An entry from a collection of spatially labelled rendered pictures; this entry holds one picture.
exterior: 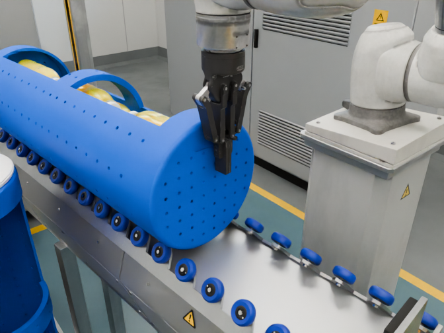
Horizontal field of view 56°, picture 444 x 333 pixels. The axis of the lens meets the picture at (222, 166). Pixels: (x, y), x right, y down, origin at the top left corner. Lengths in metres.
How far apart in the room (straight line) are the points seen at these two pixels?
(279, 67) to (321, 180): 1.54
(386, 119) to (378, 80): 0.12
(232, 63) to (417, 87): 0.60
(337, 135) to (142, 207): 0.66
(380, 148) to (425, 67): 0.22
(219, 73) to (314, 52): 1.90
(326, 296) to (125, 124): 0.51
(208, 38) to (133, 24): 5.51
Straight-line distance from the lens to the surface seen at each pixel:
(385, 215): 1.32
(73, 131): 0.96
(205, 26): 0.70
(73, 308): 1.69
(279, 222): 2.62
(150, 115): 0.91
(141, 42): 6.29
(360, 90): 1.26
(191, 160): 0.78
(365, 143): 1.20
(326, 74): 2.56
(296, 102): 2.74
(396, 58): 1.20
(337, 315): 0.83
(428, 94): 1.18
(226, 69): 0.71
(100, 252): 1.08
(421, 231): 2.79
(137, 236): 0.93
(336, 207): 1.36
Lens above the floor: 1.52
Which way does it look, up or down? 28 degrees down
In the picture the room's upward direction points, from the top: straight up
